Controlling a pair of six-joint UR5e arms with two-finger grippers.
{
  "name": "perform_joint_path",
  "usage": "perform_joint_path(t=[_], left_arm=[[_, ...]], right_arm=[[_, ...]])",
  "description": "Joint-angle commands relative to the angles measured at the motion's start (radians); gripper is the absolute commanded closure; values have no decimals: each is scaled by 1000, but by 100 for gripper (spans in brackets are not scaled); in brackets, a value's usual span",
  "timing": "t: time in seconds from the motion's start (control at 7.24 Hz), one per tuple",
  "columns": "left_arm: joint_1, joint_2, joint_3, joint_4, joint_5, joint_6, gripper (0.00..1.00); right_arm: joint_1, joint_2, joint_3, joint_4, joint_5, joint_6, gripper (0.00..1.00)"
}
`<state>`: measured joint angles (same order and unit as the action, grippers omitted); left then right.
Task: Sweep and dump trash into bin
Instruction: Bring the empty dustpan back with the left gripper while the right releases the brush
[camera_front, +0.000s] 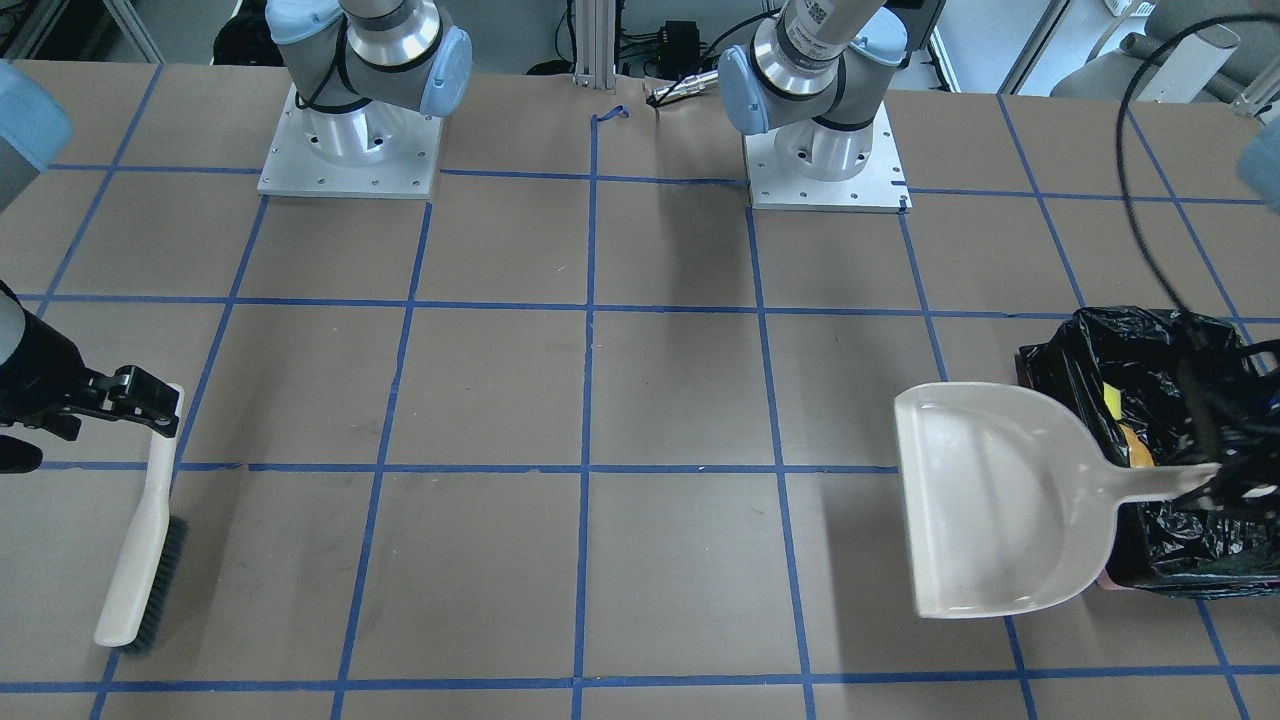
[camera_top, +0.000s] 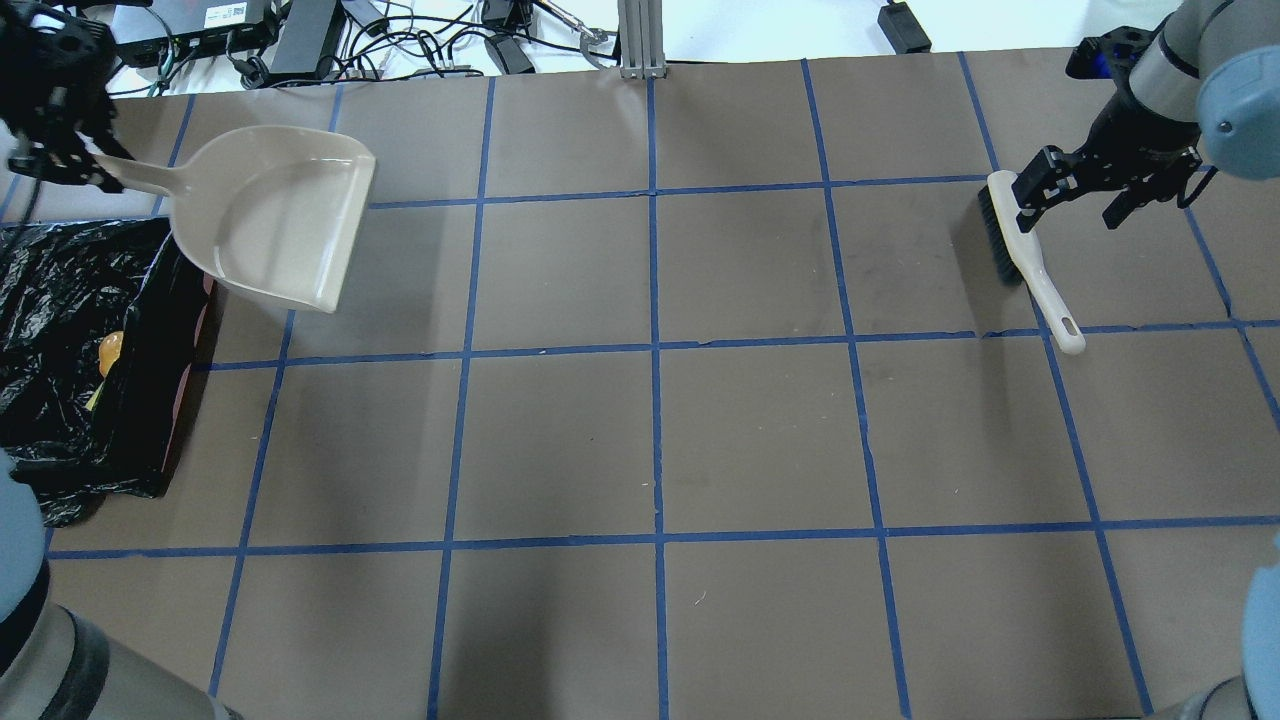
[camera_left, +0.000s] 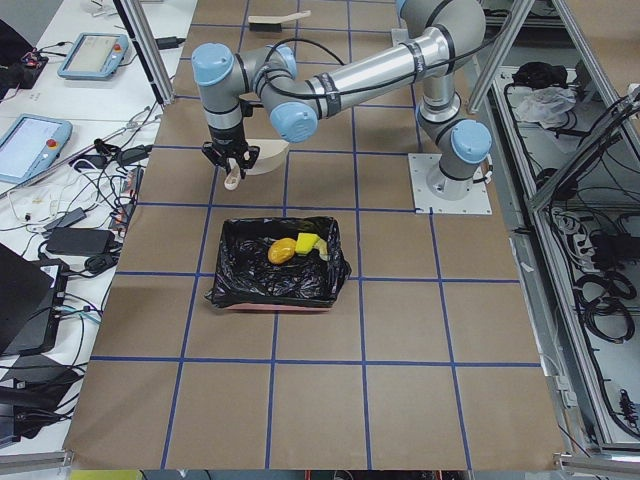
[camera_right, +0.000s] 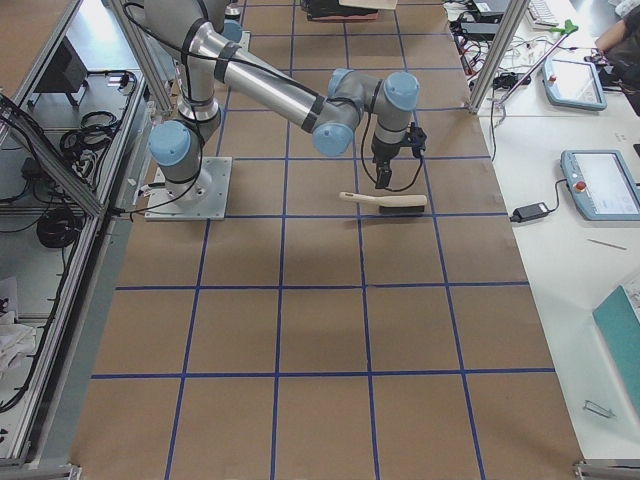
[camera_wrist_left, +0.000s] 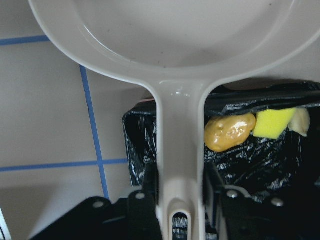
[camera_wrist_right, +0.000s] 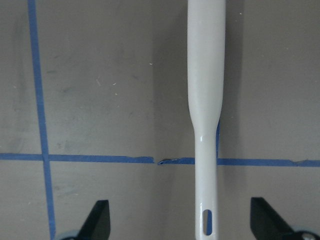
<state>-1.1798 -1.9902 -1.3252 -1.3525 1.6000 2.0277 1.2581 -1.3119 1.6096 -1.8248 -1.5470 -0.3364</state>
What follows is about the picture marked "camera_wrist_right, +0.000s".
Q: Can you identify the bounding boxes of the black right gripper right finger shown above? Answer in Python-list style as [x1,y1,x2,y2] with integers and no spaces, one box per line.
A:
[250,197,298,240]

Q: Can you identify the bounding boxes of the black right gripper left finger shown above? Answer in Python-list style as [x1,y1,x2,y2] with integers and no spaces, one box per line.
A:
[77,200,111,240]

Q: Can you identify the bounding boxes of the beige hand brush black bristles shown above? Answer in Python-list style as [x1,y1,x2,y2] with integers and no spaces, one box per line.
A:
[187,0,226,240]

